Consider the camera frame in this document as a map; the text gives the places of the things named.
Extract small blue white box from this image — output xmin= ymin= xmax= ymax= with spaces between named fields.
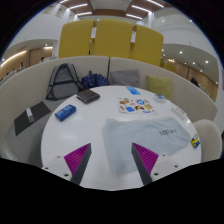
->
xmin=152 ymin=93 xmax=168 ymax=104

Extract grey black backpack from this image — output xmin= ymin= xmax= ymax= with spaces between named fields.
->
xmin=45 ymin=62 xmax=85 ymax=102

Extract yellow blue toy figure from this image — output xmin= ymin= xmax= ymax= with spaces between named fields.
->
xmin=190 ymin=133 xmax=202 ymax=150

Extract small white device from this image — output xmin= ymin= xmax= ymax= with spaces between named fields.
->
xmin=25 ymin=107 xmax=36 ymax=124

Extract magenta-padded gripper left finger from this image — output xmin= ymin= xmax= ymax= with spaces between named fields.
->
xmin=41 ymin=142 xmax=93 ymax=186

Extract yellow-green cushion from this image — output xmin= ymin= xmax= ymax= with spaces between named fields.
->
xmin=145 ymin=74 xmax=174 ymax=102

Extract colourful sticker sheet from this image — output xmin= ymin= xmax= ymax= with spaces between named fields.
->
xmin=117 ymin=96 xmax=159 ymax=116

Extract ceiling strip lights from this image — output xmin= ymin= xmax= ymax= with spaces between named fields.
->
xmin=58 ymin=0 xmax=166 ymax=21

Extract beige curved sofa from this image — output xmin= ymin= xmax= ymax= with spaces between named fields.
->
xmin=0 ymin=55 xmax=220 ymax=165

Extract yellow acoustic panel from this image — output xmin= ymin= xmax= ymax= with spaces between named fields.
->
xmin=128 ymin=23 xmax=165 ymax=67
xmin=58 ymin=18 xmax=96 ymax=60
xmin=90 ymin=17 xmax=135 ymax=60

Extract flat white box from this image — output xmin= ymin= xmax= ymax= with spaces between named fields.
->
xmin=170 ymin=105 xmax=188 ymax=120

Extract beige upholstered chair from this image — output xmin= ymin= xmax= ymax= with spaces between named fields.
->
xmin=192 ymin=118 xmax=224 ymax=164

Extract navy patterned bag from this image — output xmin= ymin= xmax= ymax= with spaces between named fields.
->
xmin=80 ymin=70 xmax=110 ymax=90

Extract dark brown wallet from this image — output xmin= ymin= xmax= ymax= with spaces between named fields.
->
xmin=75 ymin=88 xmax=101 ymax=105

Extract blue rectangular box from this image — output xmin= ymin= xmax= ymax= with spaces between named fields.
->
xmin=54 ymin=103 xmax=78 ymax=123

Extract light blue towel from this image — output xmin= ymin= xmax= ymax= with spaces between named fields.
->
xmin=102 ymin=116 xmax=193 ymax=176

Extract blue card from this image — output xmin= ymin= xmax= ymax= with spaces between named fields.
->
xmin=125 ymin=86 xmax=142 ymax=96

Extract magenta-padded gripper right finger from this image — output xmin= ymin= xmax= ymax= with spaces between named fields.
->
xmin=131 ymin=142 xmax=183 ymax=186

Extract black laptop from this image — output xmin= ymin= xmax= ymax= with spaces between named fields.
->
xmin=13 ymin=100 xmax=52 ymax=137

